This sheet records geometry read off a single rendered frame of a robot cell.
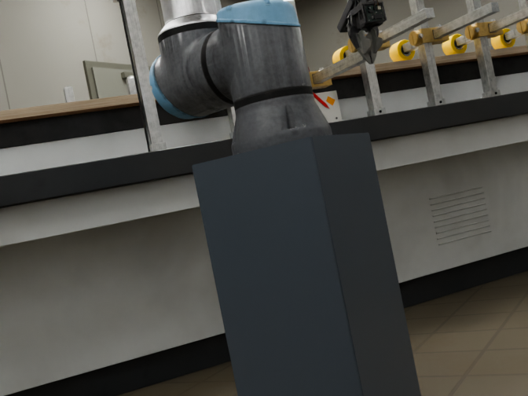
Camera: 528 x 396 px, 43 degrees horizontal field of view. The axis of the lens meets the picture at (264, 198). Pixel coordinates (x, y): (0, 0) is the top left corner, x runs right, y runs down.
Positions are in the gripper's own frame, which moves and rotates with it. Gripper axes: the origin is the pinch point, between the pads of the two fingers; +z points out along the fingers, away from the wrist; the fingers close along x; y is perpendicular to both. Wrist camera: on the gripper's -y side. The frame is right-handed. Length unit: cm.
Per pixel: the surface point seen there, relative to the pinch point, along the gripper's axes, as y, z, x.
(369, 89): -31.2, 2.4, 18.9
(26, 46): -479, -161, -39
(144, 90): -30, -6, -56
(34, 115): -46, -6, -86
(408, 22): -9.5, -12.2, 23.3
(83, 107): -46, -7, -71
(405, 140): -33.3, 20.9, 29.8
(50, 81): -492, -130, -22
